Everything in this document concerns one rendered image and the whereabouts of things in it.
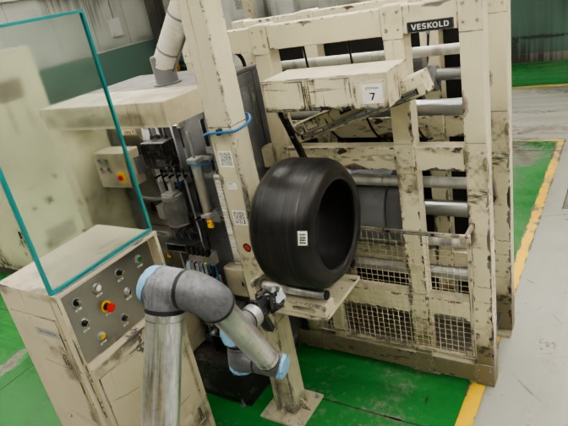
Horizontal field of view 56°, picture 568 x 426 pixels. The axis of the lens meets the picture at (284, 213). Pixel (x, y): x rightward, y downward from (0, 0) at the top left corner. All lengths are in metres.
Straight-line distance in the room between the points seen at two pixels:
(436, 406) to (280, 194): 1.52
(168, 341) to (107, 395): 0.92
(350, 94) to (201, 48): 0.64
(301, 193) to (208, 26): 0.76
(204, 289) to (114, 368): 1.03
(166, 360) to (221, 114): 1.13
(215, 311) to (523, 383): 2.12
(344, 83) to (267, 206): 0.60
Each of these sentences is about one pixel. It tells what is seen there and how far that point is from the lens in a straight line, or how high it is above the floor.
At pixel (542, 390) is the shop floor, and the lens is 3.24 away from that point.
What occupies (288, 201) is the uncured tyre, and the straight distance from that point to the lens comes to 2.13.
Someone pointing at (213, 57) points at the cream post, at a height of 1.95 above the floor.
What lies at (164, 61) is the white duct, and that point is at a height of 1.92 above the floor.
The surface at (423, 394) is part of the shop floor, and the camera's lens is 3.18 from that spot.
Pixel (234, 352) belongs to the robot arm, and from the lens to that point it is 2.01.
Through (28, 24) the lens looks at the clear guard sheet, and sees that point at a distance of 2.17.
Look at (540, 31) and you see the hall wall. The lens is 10.95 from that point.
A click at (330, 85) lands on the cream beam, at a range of 2.32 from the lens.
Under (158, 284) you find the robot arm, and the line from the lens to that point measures 1.55.
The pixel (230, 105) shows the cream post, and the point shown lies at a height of 1.74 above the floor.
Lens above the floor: 2.19
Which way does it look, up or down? 23 degrees down
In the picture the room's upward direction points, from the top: 11 degrees counter-clockwise
